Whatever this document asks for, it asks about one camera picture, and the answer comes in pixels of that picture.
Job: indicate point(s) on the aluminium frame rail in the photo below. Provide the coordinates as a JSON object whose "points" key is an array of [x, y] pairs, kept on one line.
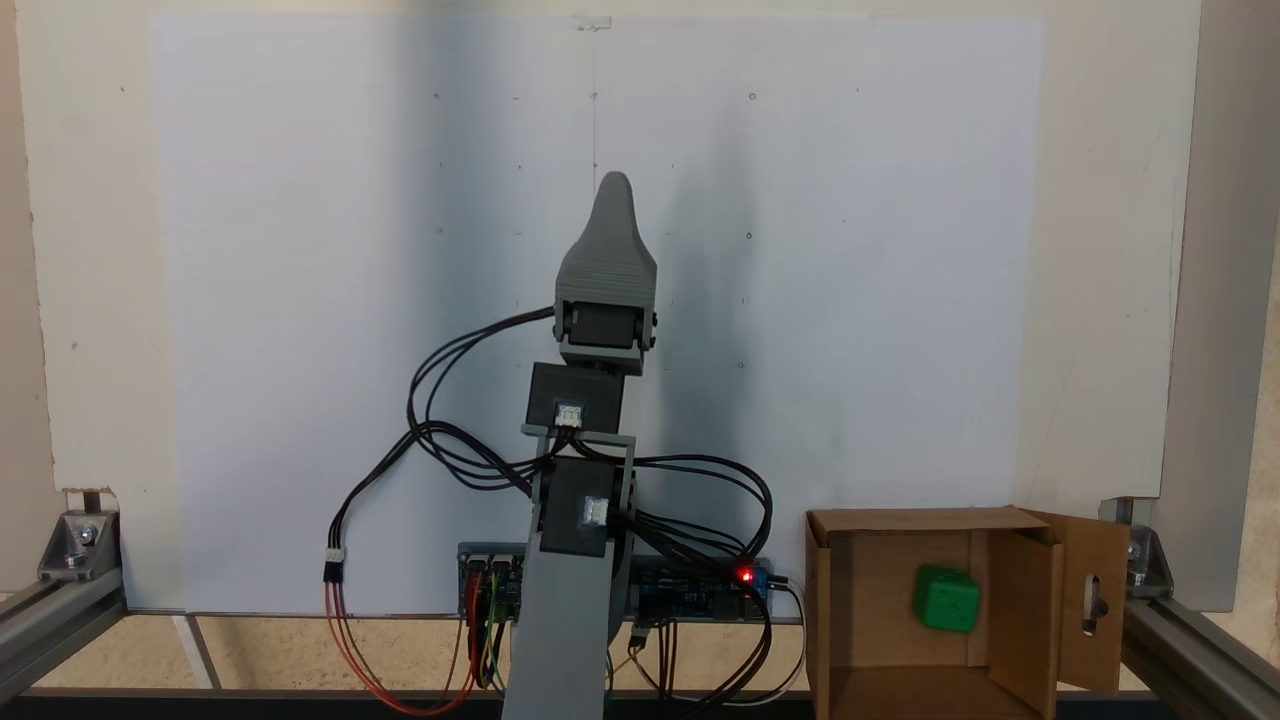
{"points": [[55, 625], [1200, 650]]}

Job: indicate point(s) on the metal corner bracket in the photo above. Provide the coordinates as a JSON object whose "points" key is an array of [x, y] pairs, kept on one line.
{"points": [[1145, 560], [78, 540]]}

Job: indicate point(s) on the green dice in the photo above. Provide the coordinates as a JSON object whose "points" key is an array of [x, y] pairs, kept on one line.
{"points": [[947, 600]]}

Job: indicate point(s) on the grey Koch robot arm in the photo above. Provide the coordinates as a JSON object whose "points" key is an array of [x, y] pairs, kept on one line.
{"points": [[565, 640]]}

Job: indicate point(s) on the aluminium frame post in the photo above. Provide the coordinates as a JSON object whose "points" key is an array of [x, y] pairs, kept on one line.
{"points": [[1220, 300]]}

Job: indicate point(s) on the blue and black circuit board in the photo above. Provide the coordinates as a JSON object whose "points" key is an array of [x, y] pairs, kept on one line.
{"points": [[690, 590]]}

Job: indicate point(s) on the small black circuit board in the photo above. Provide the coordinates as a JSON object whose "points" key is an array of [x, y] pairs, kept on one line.
{"points": [[490, 575]]}

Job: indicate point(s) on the grey wide fixed gripper finger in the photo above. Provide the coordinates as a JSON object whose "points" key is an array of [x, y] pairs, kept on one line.
{"points": [[608, 260]]}

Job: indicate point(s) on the clear tape piece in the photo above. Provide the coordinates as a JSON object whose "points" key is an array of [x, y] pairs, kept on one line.
{"points": [[593, 23]]}

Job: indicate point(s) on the open cardboard box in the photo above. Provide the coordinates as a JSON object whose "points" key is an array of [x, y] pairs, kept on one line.
{"points": [[1020, 620]]}

